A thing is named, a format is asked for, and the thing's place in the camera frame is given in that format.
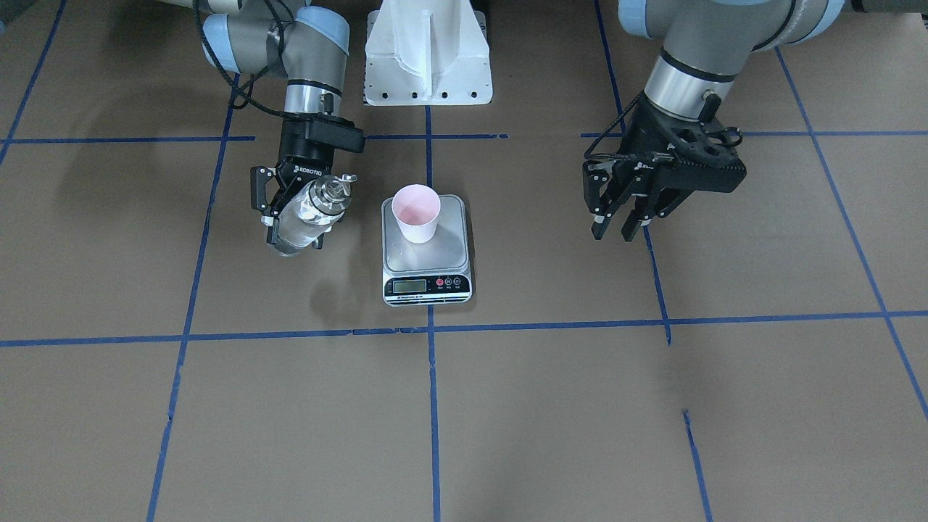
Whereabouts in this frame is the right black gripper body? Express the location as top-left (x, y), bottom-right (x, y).
top-left (275, 138), bottom-right (336, 191)

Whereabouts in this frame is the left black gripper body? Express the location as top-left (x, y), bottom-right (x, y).
top-left (609, 94), bottom-right (747, 211)

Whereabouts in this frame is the glass sauce bottle steel spout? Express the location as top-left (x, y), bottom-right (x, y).
top-left (273, 174), bottom-right (357, 257)

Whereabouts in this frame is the pink plastic cup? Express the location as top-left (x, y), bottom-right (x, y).
top-left (391, 184), bottom-right (442, 244)

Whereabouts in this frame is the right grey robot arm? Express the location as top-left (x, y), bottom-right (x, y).
top-left (183, 1), bottom-right (365, 257)

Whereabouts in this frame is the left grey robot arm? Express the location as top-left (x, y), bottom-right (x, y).
top-left (582, 1), bottom-right (845, 241)

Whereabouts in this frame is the silver kitchen scale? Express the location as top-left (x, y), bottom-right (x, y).
top-left (381, 194), bottom-right (473, 307)

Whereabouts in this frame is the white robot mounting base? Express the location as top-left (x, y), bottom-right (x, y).
top-left (362, 1), bottom-right (494, 107)

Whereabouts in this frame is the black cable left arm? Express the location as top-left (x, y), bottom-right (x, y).
top-left (584, 91), bottom-right (744, 162)

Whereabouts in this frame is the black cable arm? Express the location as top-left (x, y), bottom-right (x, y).
top-left (194, 0), bottom-right (305, 120)
top-left (584, 91), bottom-right (744, 162)

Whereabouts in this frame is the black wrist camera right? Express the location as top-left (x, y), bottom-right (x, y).
top-left (302, 115), bottom-right (365, 153)

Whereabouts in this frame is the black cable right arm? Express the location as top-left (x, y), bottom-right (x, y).
top-left (194, 0), bottom-right (305, 120)

